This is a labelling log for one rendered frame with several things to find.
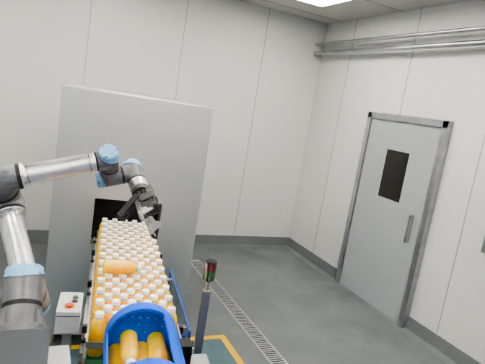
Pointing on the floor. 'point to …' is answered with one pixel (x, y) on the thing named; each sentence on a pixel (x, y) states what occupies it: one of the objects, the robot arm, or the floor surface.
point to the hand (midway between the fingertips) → (148, 231)
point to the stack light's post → (201, 321)
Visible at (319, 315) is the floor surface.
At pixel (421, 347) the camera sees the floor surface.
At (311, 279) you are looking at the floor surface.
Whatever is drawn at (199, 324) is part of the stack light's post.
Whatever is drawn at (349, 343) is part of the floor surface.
